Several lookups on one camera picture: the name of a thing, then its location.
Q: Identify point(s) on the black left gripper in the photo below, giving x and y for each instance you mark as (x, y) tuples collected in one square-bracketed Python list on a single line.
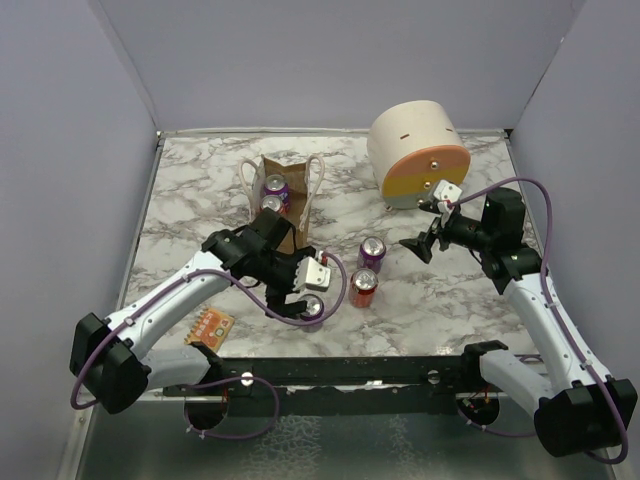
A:
[(276, 300)]

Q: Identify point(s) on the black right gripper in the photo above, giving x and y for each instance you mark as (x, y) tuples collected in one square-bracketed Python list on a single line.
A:
[(423, 249)]

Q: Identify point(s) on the red Coke can front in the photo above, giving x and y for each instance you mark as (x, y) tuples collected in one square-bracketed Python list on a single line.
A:
[(363, 286)]

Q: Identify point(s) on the red coke can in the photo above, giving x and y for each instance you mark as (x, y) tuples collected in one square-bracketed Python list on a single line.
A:
[(275, 203), (363, 286)]

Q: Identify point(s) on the purple fanta can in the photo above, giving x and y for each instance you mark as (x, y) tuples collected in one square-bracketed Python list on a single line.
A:
[(314, 310), (372, 251)]

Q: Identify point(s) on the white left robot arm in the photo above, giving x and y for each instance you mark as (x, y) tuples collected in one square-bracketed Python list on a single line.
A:
[(108, 354)]

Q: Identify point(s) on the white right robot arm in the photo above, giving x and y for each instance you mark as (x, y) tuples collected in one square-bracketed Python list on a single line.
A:
[(577, 406)]

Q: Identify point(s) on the orange snack packet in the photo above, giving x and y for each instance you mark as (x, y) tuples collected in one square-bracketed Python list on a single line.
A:
[(211, 329)]

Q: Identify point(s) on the cream three-drawer round cabinet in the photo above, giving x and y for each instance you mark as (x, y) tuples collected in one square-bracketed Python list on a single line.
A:
[(412, 146)]

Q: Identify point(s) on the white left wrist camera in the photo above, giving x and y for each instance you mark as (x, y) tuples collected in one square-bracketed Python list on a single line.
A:
[(311, 275)]

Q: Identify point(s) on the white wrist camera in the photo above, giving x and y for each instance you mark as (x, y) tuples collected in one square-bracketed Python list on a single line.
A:
[(311, 275), (445, 194)]

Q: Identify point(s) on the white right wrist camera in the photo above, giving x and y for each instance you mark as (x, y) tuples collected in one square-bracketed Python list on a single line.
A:
[(445, 194)]

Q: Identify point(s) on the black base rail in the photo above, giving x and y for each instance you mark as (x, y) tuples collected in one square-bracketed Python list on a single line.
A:
[(331, 386)]

